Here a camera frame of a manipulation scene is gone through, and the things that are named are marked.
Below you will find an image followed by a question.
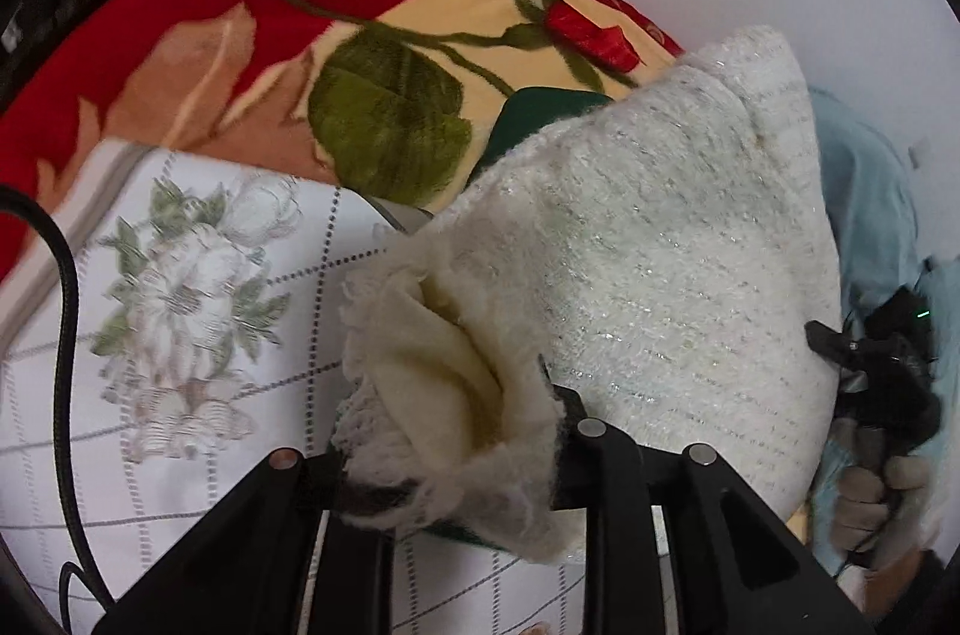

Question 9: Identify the white fluffy knit sweater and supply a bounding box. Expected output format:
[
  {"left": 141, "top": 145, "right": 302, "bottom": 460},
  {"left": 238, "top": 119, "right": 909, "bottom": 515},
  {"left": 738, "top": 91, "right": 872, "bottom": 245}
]
[{"left": 332, "top": 28, "right": 839, "bottom": 562}]

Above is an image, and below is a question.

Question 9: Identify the grey gloved right hand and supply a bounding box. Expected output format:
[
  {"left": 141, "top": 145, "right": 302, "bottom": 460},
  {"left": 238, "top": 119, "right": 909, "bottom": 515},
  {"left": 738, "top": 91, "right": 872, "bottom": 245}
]
[{"left": 830, "top": 417, "right": 934, "bottom": 571}]

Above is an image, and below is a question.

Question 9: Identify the light blue garment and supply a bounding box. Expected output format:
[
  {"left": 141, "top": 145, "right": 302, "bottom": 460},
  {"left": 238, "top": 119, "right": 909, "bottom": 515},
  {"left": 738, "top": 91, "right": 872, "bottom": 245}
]
[{"left": 811, "top": 89, "right": 958, "bottom": 568}]

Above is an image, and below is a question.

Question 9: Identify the white floral bed sheet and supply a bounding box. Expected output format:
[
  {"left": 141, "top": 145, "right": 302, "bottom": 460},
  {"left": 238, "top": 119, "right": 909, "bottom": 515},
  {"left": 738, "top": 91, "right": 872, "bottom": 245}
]
[{"left": 2, "top": 140, "right": 584, "bottom": 633}]

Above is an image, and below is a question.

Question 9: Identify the green sweater with white stripes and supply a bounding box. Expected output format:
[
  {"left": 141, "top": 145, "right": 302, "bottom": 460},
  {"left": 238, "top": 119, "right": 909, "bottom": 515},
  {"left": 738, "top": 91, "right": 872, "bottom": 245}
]
[{"left": 467, "top": 86, "right": 612, "bottom": 183}]

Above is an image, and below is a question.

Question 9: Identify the red floral fleece blanket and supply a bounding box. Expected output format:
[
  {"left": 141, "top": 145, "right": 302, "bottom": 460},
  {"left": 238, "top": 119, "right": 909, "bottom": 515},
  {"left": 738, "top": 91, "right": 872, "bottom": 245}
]
[{"left": 2, "top": 0, "right": 679, "bottom": 213}]

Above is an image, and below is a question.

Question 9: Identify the black cable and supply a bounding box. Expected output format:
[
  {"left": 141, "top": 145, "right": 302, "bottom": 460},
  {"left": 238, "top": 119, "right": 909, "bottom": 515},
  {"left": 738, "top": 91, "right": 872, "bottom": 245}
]
[{"left": 0, "top": 182, "right": 119, "bottom": 635}]

